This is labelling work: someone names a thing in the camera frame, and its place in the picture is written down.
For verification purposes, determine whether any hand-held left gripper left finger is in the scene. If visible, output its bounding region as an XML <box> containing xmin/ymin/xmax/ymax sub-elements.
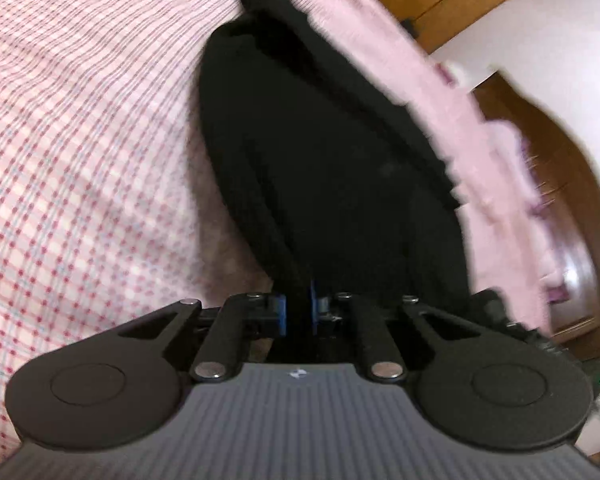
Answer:
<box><xmin>116</xmin><ymin>291</ymin><xmax>287</xmax><ymax>385</ymax></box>

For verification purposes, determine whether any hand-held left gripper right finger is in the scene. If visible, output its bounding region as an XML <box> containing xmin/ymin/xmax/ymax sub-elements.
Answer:
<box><xmin>307</xmin><ymin>280</ymin><xmax>482</xmax><ymax>385</ymax></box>

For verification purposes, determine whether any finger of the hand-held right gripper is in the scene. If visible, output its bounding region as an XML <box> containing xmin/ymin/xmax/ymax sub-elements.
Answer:
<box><xmin>472</xmin><ymin>287</ymin><xmax>533</xmax><ymax>336</ymax></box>

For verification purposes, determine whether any black garment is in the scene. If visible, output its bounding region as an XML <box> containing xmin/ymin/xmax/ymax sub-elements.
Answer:
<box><xmin>197</xmin><ymin>0</ymin><xmax>475</xmax><ymax>363</ymax></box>

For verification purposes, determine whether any pink fluffy pillow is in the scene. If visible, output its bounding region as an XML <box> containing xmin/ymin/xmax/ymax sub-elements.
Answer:
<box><xmin>480</xmin><ymin>119</ymin><xmax>550</xmax><ymax>221</ymax></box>

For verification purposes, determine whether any wooden headboard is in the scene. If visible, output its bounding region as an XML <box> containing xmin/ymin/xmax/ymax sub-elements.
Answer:
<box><xmin>472</xmin><ymin>71</ymin><xmax>600</xmax><ymax>362</ymax></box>

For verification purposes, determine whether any white plush toy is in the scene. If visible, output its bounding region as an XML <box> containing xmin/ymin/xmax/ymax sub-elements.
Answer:
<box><xmin>436</xmin><ymin>60</ymin><xmax>474</xmax><ymax>89</ymax></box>

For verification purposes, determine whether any pink checked bedspread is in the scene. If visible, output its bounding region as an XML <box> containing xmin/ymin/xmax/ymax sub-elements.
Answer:
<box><xmin>0</xmin><ymin>0</ymin><xmax>556</xmax><ymax>461</ymax></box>

